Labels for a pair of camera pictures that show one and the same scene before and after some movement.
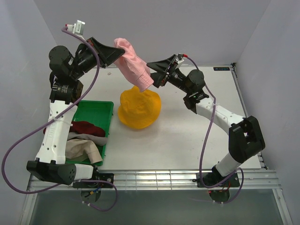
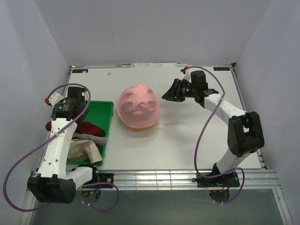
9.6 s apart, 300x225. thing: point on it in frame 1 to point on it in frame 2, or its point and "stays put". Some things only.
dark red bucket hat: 86,127 stays put
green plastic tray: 99,112 stays put
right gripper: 162,66 to 174,93
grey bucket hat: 99,140 stays put
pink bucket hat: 132,65 to 138,107
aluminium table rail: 241,179 stays put
